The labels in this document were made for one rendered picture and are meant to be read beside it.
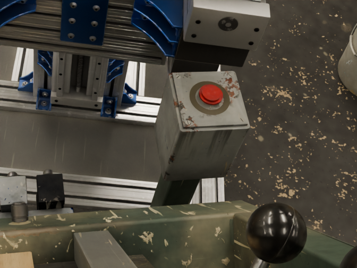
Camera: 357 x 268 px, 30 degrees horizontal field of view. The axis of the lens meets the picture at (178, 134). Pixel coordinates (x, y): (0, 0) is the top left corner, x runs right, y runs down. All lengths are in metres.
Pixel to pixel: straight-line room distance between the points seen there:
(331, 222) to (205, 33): 1.12
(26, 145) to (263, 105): 0.87
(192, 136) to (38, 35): 0.47
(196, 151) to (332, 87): 1.41
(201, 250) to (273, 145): 1.26
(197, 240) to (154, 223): 0.07
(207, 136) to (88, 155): 0.80
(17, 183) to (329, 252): 0.59
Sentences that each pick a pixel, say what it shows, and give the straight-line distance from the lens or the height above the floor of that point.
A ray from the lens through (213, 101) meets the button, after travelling 1.08.
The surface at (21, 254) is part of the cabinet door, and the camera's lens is 0.96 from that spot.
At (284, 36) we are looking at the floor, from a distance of 2.56.
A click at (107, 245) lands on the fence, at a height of 0.99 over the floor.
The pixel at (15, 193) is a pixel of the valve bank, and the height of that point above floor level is 0.76.
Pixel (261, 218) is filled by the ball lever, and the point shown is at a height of 1.44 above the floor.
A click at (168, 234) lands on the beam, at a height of 0.89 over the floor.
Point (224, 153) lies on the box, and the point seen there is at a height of 0.85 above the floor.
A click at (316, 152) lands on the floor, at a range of 2.29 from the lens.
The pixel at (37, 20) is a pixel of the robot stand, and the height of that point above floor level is 0.77.
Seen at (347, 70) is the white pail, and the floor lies 0.06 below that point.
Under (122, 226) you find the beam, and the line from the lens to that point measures 0.98.
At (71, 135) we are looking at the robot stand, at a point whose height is 0.21.
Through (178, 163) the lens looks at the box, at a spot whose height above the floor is 0.82.
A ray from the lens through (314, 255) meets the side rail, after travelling 0.77.
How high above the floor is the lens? 1.79
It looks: 55 degrees down
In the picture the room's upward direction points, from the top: 19 degrees clockwise
